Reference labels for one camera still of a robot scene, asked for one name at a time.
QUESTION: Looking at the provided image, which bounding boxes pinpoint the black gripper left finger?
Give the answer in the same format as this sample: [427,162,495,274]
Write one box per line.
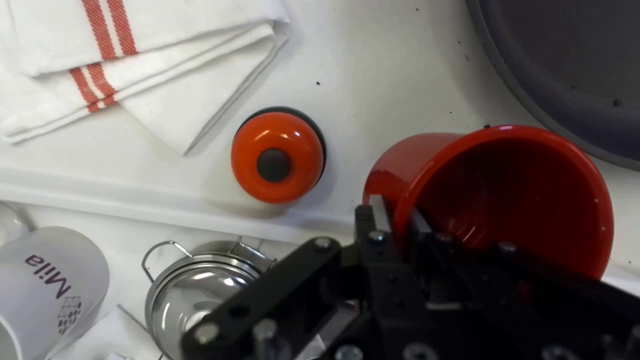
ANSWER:
[180,193,404,360]

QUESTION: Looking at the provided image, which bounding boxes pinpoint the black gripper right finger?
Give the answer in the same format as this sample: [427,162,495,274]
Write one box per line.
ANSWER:
[408,208,640,337]

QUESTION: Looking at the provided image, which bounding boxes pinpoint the red mug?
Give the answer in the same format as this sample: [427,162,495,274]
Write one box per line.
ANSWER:
[363,124,617,282]

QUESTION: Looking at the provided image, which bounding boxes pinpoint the white Mila mug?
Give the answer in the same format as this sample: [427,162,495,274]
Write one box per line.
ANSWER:
[0,225,112,360]

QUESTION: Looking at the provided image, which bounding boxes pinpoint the orange round knob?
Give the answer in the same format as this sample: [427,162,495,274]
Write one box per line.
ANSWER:
[231,106,329,207]

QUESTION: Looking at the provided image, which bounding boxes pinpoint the white plastic tray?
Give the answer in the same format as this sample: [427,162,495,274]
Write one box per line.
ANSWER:
[0,0,640,286]

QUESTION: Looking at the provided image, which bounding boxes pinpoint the black frying pan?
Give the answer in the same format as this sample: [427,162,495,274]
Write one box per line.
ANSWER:
[465,0,640,173]

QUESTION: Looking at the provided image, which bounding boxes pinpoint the white towel red stripes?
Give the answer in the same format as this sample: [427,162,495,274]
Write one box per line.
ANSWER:
[0,0,295,159]

